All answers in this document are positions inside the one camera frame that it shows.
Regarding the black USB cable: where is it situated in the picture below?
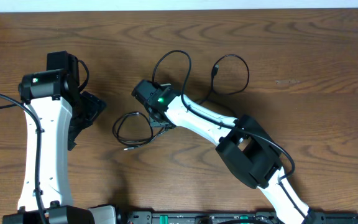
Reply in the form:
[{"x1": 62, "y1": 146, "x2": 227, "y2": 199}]
[{"x1": 112, "y1": 54, "x2": 250, "y2": 151}]

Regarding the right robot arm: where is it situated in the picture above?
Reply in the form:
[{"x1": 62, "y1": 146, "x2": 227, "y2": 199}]
[{"x1": 132, "y1": 80, "x2": 315, "y2": 223}]

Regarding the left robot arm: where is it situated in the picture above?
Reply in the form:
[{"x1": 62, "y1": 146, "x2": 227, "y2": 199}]
[{"x1": 2, "y1": 51, "x2": 106, "y2": 223}]

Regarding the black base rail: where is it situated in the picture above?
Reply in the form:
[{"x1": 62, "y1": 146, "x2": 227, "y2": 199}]
[{"x1": 116, "y1": 211, "x2": 358, "y2": 224}]

